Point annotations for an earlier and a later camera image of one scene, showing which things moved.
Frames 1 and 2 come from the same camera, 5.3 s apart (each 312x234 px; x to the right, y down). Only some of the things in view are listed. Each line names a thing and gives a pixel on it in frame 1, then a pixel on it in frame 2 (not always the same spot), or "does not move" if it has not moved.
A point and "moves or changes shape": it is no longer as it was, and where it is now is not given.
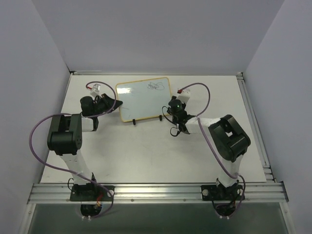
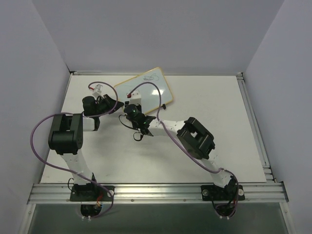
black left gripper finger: (107, 99) does not move
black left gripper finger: (117, 104) does not move
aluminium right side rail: (256, 127) does not move
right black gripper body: (180, 122) to (136, 107)
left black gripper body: (104, 102) does not move
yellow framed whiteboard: (144, 98) moves or changes shape
